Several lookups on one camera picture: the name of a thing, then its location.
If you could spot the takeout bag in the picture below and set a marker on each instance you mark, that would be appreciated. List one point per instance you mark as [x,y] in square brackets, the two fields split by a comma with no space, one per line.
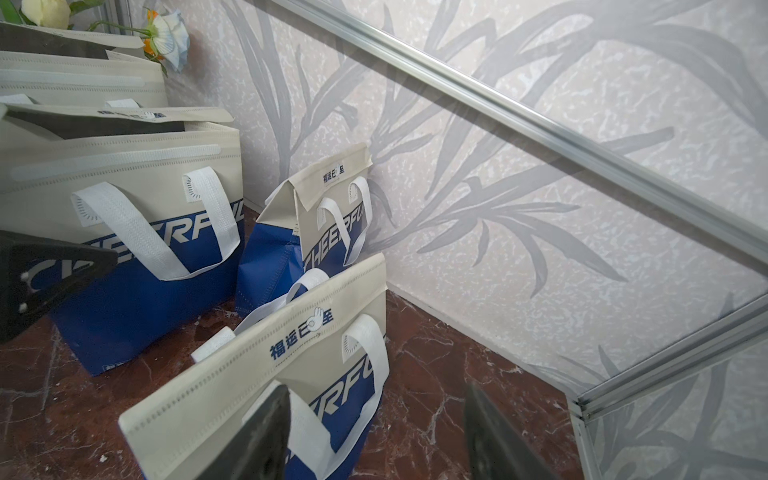
[162,187]
[326,348]
[317,218]
[46,66]

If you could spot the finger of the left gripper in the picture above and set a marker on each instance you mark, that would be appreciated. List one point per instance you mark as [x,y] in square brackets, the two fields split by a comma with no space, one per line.
[38,274]

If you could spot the aluminium frame bar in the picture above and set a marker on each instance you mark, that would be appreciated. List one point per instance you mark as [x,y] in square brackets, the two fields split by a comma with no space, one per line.
[675,200]

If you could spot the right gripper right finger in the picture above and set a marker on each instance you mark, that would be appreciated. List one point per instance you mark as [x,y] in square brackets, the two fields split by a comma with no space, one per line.
[495,449]

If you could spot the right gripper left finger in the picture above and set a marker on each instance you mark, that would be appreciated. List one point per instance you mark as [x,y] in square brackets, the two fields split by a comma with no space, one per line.
[258,450]

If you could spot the artificial flower bouquet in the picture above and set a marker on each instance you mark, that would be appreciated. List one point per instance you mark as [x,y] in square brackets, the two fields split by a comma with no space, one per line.
[84,29]

